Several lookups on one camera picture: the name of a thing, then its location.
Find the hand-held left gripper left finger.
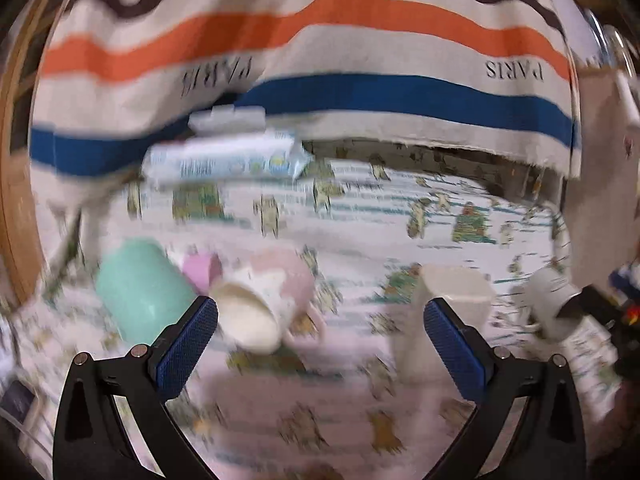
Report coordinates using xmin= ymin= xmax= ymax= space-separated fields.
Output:
xmin=52 ymin=295 xmax=219 ymax=480

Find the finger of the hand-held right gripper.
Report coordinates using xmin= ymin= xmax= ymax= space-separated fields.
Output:
xmin=557 ymin=285 xmax=608 ymax=322

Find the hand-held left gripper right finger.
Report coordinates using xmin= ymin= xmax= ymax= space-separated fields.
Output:
xmin=423 ymin=297 xmax=587 ymax=480

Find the cream white cup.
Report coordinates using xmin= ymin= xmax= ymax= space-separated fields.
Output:
xmin=395 ymin=264 xmax=497 ymax=382

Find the mint green cup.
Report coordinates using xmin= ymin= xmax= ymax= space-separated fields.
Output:
xmin=95 ymin=239 xmax=199 ymax=344

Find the small pink cup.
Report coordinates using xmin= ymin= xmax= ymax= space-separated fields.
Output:
xmin=180 ymin=252 xmax=224 ymax=296

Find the pink and white mug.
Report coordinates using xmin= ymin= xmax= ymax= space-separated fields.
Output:
xmin=207 ymin=250 xmax=328 ymax=354

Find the beige board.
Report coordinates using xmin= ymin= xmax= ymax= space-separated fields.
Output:
xmin=564 ymin=67 xmax=640 ymax=287

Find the printed blanket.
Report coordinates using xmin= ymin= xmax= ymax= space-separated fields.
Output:
xmin=0 ymin=136 xmax=627 ymax=480

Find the dark flat device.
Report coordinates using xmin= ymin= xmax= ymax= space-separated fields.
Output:
xmin=0 ymin=380 xmax=39 ymax=424

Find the small white box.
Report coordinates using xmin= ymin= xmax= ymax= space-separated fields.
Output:
xmin=189 ymin=106 xmax=266 ymax=137

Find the clear glass container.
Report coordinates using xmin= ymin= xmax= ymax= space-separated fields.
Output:
xmin=580 ymin=7 xmax=640 ymax=77

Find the striped cloth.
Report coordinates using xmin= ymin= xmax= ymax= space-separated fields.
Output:
xmin=29 ymin=0 xmax=582 ymax=182

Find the wooden frame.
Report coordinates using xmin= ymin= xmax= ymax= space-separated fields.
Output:
xmin=0 ymin=0 xmax=93 ymax=307

